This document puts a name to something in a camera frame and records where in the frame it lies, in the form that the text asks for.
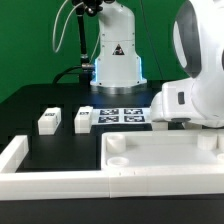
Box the white desk tabletop tray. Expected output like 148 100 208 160
101 129 224 170

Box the marker tag sheet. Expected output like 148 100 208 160
92 108 151 125

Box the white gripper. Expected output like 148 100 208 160
150 81 200 122

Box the white fence bar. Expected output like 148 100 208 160
0 166 224 201
0 135 29 174

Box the white cable loop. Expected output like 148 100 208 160
53 0 101 55

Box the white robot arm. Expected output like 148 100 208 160
90 0 224 128

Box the white front fence bar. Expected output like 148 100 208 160
0 166 224 201

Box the white left fence bar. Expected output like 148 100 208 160
0 135 29 174

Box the black cable on table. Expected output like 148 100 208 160
52 65 91 84

